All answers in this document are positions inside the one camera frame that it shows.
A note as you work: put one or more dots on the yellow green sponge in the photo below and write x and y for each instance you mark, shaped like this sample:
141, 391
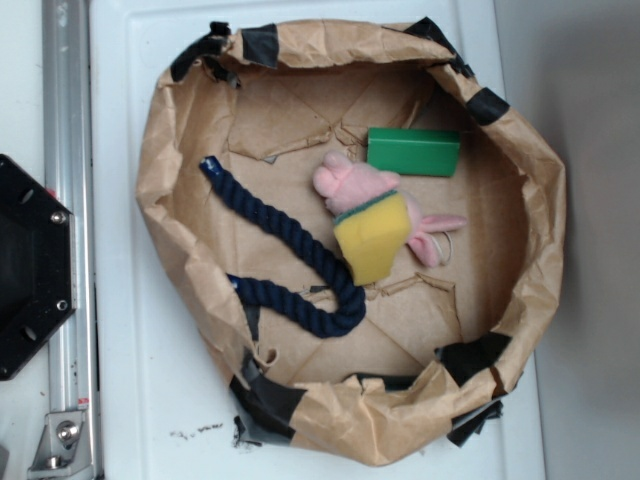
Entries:
371, 235

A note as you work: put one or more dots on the pink plush pig toy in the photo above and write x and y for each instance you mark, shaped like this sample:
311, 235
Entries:
346, 185

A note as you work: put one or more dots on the green rectangular block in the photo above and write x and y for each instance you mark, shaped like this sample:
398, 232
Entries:
414, 151

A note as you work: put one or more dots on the white rubber band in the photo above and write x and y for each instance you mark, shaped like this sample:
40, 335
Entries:
444, 247

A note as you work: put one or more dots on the brown paper bag bin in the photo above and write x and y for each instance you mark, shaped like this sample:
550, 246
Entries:
239, 124

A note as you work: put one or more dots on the aluminium frame rail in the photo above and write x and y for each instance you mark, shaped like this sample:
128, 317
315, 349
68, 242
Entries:
73, 385

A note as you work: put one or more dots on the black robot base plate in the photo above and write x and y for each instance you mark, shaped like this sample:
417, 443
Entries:
37, 286

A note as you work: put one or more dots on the metal corner bracket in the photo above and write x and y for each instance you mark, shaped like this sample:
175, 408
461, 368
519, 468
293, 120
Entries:
64, 450

